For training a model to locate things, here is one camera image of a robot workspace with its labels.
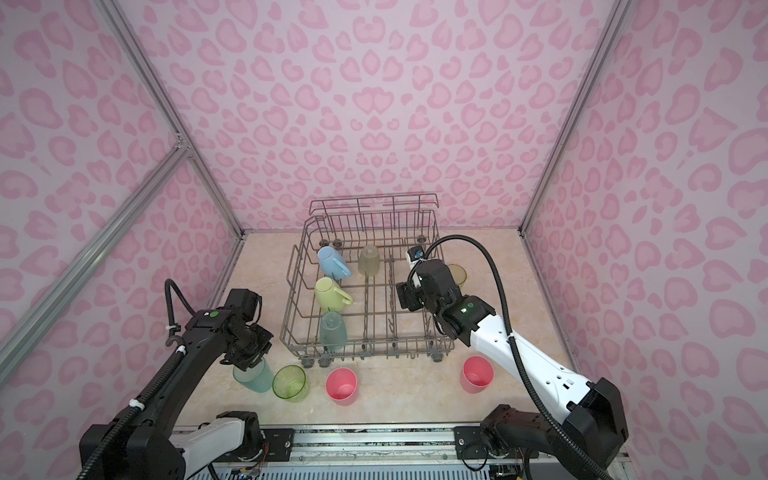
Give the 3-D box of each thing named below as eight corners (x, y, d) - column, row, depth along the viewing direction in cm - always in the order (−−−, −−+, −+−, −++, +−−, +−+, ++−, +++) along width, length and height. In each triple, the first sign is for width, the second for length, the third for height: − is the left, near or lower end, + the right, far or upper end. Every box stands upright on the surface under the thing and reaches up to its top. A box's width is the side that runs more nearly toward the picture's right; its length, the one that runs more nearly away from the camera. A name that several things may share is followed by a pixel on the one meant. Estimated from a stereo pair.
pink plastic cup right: (461, 393, 83) (468, 380, 75) (458, 370, 87) (465, 355, 79) (487, 393, 83) (496, 380, 75) (482, 370, 87) (491, 355, 79)
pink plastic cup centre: (332, 405, 81) (324, 394, 73) (335, 380, 85) (328, 367, 77) (356, 405, 81) (351, 394, 73) (358, 380, 85) (354, 367, 77)
